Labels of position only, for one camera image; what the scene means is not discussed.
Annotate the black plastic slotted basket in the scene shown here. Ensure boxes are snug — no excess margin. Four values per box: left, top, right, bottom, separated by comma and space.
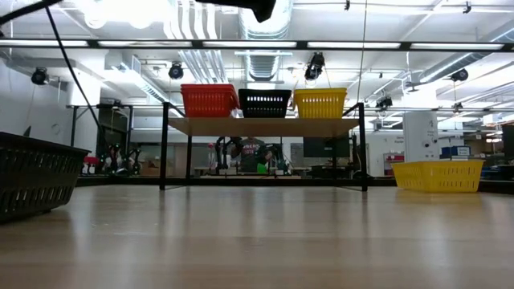
237, 88, 293, 96
0, 132, 92, 225
239, 93, 291, 119

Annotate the yellow plastic slotted basket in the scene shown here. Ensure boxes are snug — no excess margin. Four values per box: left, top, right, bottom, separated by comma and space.
292, 87, 349, 96
295, 93, 347, 120
390, 159, 486, 193

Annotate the wooden shelf with black legs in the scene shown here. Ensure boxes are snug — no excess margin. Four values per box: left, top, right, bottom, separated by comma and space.
159, 101, 369, 193

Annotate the white ceiling pipe bundle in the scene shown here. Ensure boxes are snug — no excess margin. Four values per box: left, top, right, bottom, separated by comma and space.
162, 0, 232, 89

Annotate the person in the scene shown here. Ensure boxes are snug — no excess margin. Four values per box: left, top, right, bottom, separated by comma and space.
230, 136, 275, 174

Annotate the black background monitor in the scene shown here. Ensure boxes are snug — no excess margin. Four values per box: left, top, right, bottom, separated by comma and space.
302, 136, 352, 159

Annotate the brown cardboard box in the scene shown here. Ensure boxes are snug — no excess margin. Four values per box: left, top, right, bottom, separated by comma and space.
137, 156, 174, 178

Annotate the red background cabinet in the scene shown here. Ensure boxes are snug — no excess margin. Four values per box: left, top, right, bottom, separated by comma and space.
381, 151, 406, 177

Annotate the blue storage bin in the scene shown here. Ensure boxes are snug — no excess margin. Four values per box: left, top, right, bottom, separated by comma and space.
440, 144, 472, 159

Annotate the black ceiling light rail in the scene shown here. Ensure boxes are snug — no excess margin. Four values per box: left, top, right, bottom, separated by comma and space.
0, 38, 514, 52

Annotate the silver ribbed ceiling duct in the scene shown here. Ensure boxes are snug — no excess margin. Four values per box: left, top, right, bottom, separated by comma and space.
239, 0, 295, 83

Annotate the black ceiling-hung camera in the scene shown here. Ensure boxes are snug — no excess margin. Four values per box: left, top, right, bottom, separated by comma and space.
449, 67, 470, 83
31, 67, 51, 87
303, 51, 327, 82
374, 96, 394, 111
167, 61, 186, 80

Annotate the black background rig frame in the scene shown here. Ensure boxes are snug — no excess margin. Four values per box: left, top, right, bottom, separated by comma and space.
65, 103, 136, 178

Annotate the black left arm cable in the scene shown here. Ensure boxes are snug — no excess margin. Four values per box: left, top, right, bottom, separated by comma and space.
0, 0, 112, 162

